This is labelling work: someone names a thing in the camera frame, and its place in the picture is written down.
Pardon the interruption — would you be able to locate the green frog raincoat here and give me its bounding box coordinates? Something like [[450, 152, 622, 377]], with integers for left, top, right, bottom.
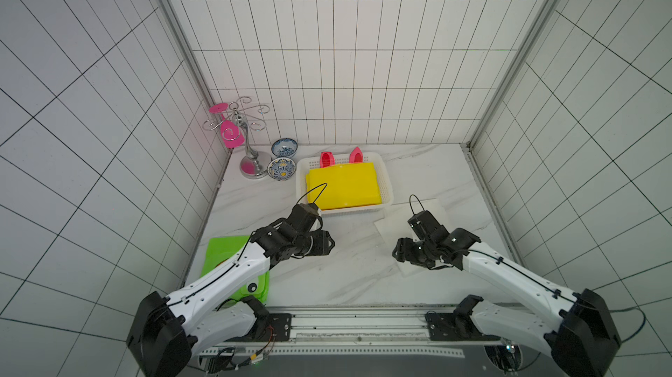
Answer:
[[201, 236, 271, 305]]

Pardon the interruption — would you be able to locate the aluminium mounting rail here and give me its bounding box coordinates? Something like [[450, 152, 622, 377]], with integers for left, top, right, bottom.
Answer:
[[149, 305, 571, 349]]

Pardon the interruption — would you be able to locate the blue white bowl lower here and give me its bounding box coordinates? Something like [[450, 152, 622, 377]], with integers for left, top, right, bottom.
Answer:
[[267, 158, 297, 181]]

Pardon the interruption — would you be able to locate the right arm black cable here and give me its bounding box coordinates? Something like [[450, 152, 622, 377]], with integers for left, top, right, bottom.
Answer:
[[608, 305, 648, 347]]

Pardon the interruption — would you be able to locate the pink bunny raincoat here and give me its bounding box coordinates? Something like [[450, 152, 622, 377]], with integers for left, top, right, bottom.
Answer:
[[318, 147, 364, 168]]

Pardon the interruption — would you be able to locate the blue white bowl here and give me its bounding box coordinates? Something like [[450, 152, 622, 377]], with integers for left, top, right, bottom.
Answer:
[[267, 158, 297, 181], [271, 138, 299, 158]]

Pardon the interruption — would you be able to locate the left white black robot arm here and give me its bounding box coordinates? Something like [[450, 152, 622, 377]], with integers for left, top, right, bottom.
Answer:
[[126, 203, 335, 376]]

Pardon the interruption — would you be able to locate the white raincoat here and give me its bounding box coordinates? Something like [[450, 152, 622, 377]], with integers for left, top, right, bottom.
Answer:
[[373, 197, 458, 278]]

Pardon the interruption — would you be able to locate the left base wiring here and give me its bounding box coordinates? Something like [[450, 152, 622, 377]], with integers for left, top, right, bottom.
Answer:
[[198, 323, 277, 375]]

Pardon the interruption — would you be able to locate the blue white bowl upper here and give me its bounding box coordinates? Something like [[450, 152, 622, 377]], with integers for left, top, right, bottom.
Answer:
[[271, 138, 299, 158]]

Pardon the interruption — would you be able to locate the base wiring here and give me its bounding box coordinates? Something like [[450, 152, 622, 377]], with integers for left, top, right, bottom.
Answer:
[[198, 323, 277, 375], [485, 342, 542, 373]]

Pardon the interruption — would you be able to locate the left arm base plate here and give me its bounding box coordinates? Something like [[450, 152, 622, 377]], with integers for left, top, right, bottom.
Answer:
[[231, 313, 293, 342]]

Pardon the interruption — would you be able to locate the yellow raincoat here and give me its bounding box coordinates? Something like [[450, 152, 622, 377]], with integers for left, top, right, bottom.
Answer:
[[306, 163, 383, 211]]

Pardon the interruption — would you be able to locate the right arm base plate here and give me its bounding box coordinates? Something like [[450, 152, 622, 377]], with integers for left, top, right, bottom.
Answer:
[[425, 310, 501, 342]]

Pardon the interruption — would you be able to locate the pink wine glass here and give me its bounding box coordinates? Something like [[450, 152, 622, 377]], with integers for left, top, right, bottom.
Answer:
[[208, 103, 245, 149]]

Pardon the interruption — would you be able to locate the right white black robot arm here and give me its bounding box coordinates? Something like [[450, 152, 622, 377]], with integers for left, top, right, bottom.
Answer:
[[392, 211, 622, 376]]

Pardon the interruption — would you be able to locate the silver glass holder stand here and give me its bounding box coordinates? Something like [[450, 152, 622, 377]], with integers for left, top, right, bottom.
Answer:
[[202, 96, 271, 179]]

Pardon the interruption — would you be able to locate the right base wiring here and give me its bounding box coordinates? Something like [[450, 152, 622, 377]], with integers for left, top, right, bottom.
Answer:
[[485, 342, 542, 373]]

